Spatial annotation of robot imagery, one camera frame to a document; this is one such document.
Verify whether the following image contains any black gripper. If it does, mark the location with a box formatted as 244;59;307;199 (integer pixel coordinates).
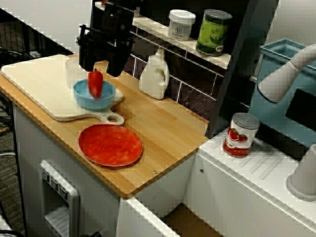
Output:
76;2;136;78

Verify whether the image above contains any red toy pepper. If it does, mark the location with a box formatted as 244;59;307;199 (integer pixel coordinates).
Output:
87;68;104;100

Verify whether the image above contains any clear plastic deli container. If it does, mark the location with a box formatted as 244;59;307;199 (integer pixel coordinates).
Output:
65;58;89;89

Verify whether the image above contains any light blue bowl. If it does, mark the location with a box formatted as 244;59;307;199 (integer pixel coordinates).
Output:
73;79;117;111

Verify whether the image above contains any white detergent bottle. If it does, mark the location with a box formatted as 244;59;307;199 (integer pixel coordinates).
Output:
138;48;170;100

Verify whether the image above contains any pale wooden cutting board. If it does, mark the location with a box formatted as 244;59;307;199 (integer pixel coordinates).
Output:
0;54;125;125

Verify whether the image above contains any red round plate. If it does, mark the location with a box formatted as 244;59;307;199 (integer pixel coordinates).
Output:
78;123;144;168

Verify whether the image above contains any white lidded plastic jar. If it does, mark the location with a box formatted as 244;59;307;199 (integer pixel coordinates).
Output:
168;9;197;42

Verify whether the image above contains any green peas can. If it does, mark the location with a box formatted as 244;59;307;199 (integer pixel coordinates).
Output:
196;9;233;57

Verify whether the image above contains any white cabinet under countertop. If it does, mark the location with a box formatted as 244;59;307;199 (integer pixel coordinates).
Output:
12;103;198;237

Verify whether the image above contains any dark shelf unit with tiles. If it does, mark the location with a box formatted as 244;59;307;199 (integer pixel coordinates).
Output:
87;0;281;139

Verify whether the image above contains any grey dispenser panel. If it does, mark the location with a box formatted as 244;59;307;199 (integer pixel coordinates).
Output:
39;159;80;237

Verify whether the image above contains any red tomato can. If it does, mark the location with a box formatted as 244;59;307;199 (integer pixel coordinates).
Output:
222;112;261;158

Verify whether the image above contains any blue dish rack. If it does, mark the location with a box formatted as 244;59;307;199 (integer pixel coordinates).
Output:
248;39;316;149

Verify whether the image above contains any grey toy faucet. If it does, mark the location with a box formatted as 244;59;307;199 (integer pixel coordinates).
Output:
257;43;316;202

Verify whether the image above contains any white sink counter unit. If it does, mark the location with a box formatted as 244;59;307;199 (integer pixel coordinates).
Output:
182;129;316;237

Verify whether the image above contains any black rectangular panel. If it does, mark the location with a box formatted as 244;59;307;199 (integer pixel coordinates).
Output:
285;88;316;129

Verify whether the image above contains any black wire mesh panel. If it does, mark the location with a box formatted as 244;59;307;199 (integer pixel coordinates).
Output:
0;22;50;59

